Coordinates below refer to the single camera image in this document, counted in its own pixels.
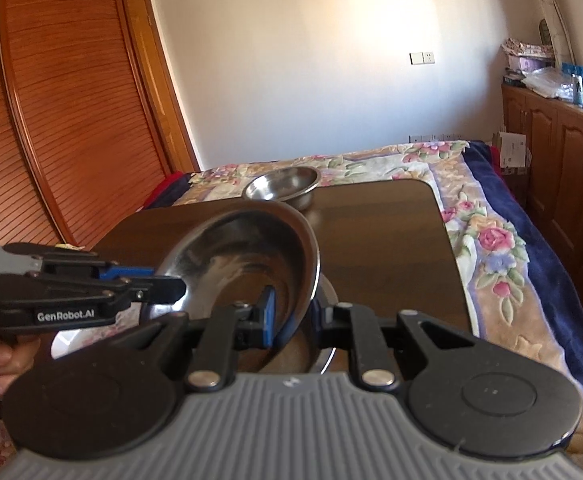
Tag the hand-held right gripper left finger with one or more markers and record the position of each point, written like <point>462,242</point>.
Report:
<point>270,316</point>

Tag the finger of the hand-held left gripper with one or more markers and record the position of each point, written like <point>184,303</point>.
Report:
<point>161,289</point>
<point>126,272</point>

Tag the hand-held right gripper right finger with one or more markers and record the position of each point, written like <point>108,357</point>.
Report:
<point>321,325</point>

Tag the stainless steel bowl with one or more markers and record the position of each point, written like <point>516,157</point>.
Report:
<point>329,355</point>
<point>291,195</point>
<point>251,240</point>

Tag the white floral square plate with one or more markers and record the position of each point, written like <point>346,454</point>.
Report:
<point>71,346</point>

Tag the person's left hand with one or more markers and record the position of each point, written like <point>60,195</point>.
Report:
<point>16,360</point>

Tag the dark navy cloth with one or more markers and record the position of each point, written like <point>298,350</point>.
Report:
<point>164,199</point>

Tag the red cloth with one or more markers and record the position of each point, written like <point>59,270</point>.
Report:
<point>171,182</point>

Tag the wooden louvered wardrobe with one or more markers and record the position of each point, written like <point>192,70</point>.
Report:
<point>61,110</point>

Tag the wooden door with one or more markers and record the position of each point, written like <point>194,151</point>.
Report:
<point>164,85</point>

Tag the floral bed blanket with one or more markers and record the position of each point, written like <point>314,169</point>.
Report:
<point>496,240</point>

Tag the navy blue blanket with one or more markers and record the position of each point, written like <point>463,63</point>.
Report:
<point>546,260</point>

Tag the cardboard box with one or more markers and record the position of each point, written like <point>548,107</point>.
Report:
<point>512,152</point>

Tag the wooden cabinet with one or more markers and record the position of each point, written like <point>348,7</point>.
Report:
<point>571,185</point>

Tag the purple box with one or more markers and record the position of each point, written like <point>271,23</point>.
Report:
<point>529,66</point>

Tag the clear plastic bag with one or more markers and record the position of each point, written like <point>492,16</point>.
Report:
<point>549,82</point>

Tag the pile of printed papers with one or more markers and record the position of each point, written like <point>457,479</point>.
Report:
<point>527,47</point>

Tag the dark bottle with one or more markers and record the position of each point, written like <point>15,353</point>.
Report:
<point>578,91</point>

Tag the blue box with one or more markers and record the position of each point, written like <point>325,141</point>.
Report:
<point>576,69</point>

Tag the light curtain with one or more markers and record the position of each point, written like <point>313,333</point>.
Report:
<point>551,5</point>

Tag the low wall outlet strip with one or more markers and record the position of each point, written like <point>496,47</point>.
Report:
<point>436,137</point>

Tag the wall light switch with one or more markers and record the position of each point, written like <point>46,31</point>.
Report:
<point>416,58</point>

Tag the white wall socket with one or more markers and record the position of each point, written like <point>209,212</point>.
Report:
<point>429,58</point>

